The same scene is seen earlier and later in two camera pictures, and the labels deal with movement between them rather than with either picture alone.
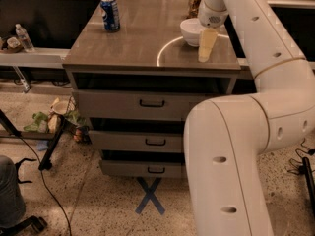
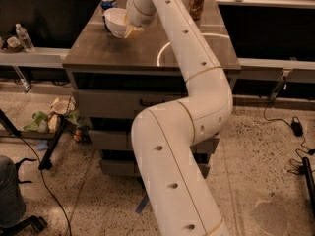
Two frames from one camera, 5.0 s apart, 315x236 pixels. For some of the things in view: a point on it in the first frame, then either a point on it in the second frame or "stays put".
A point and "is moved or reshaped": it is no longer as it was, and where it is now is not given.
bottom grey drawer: [141, 169] stays put
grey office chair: [12, 203] stays put
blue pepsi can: [110, 14] stays put
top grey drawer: [137, 105] stays put
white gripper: [211, 18] -> [138, 17]
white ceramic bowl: [191, 29] is moved or reshaped
